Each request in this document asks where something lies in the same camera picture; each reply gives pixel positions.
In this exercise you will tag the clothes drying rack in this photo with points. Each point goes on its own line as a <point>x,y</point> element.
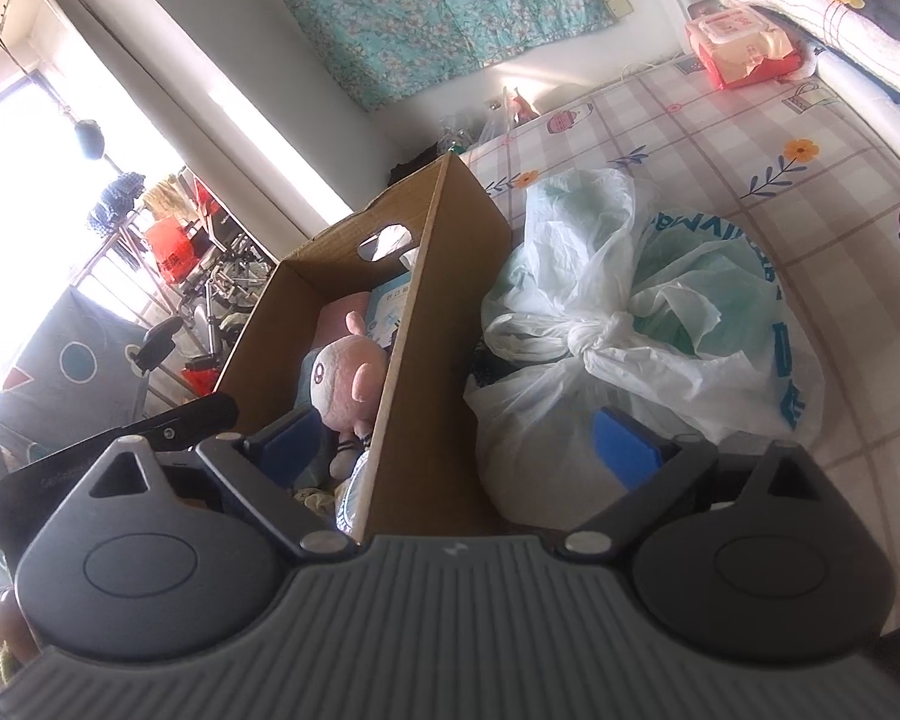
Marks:
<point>195,292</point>

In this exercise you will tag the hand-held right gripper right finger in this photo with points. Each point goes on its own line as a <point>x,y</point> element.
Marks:
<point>630,446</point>

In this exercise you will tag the teal floral wall cloth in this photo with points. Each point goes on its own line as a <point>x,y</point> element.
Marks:
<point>435,15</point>

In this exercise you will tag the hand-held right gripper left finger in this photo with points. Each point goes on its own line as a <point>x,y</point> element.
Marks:
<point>292,442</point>

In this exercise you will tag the dark hanging object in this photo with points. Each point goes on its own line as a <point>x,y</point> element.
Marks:
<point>88,139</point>

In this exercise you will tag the white plastic bag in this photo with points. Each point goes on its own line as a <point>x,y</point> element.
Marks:
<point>645,315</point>

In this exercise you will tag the pink plush toy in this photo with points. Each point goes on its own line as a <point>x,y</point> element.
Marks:
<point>345,375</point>

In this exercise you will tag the blue knitted cloth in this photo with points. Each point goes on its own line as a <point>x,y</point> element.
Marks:
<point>116,202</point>

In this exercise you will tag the checked bed sheet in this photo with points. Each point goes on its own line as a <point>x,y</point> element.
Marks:
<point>832,225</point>

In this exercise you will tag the white rolled bedding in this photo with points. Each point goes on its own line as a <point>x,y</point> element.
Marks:
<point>870,90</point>

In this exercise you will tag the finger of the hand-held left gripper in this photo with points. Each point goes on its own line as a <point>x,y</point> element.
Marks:
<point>187,420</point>

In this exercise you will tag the brown cardboard box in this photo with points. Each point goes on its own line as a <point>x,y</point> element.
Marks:
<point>442,315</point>

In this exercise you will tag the red cloth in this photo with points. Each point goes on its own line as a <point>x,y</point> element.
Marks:
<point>169,247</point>

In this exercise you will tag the pink wet wipes pack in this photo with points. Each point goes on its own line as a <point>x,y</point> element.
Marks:
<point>735,52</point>

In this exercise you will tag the clear plastic bag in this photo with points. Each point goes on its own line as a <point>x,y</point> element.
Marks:
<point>493,124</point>

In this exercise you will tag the white and grey quilt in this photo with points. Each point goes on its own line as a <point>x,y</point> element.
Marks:
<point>832,7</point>

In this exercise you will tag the grey patterned cloth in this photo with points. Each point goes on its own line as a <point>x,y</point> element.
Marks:
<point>67,360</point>

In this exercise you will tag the wall socket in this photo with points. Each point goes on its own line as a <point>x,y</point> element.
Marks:
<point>621,6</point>

